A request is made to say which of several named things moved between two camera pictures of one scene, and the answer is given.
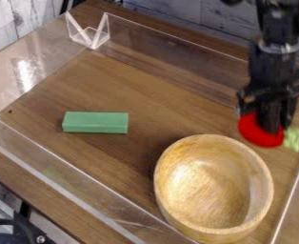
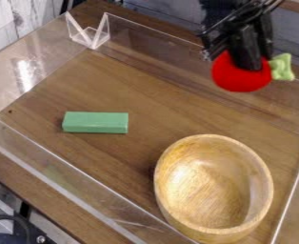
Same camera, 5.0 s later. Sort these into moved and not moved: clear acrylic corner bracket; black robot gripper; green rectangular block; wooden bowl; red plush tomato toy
Moved: black robot gripper; red plush tomato toy
Not moved: wooden bowl; clear acrylic corner bracket; green rectangular block
